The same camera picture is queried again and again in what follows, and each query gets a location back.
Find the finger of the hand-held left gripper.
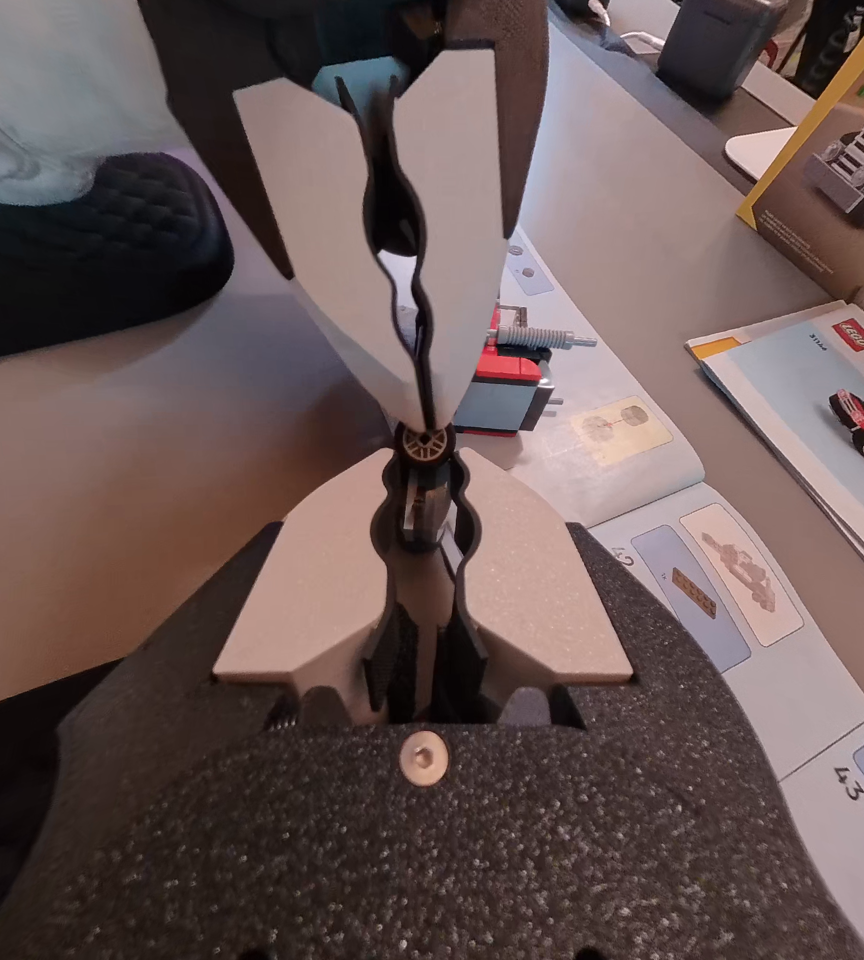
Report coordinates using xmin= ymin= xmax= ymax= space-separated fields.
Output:
xmin=399 ymin=45 xmax=511 ymax=432
xmin=234 ymin=78 xmax=433 ymax=436

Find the open lego instruction booklet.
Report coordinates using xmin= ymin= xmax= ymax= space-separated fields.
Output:
xmin=380 ymin=225 xmax=864 ymax=960

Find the white charger cable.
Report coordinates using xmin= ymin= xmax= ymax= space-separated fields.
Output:
xmin=582 ymin=0 xmax=665 ymax=64

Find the black box device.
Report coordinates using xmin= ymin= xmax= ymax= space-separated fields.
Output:
xmin=657 ymin=0 xmax=785 ymax=103

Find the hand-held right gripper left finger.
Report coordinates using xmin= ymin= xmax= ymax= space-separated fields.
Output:
xmin=215 ymin=450 xmax=406 ymax=721

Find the red black lego vehicle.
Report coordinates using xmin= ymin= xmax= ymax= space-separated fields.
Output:
xmin=395 ymin=308 xmax=598 ymax=549

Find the small lego wheel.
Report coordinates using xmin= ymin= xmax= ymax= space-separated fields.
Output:
xmin=399 ymin=423 xmax=455 ymax=466

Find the closed lego instruction booklet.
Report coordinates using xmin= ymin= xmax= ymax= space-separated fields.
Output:
xmin=687 ymin=300 xmax=864 ymax=613

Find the lego set box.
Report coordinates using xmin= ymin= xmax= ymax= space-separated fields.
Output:
xmin=737 ymin=30 xmax=864 ymax=309

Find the person's left forearm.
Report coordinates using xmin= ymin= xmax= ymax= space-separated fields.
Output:
xmin=0 ymin=0 xmax=185 ymax=241

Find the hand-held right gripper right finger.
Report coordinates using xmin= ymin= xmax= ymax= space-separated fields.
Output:
xmin=455 ymin=450 xmax=637 ymax=721

